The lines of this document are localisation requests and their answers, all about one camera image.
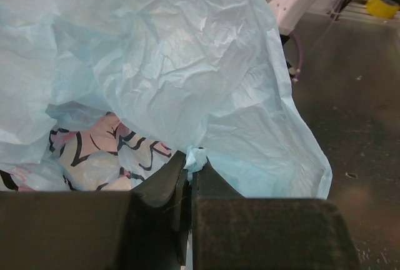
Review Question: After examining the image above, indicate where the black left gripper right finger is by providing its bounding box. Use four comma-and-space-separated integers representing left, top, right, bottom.
192, 163, 359, 269

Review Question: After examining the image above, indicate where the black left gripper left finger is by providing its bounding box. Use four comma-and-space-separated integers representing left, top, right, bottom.
1, 152, 188, 269

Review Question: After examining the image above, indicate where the light blue printed plastic bag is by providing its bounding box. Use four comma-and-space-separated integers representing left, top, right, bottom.
1, 0, 332, 199

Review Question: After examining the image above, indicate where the yellow tape roll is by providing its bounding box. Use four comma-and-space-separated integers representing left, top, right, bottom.
366, 0, 399, 19

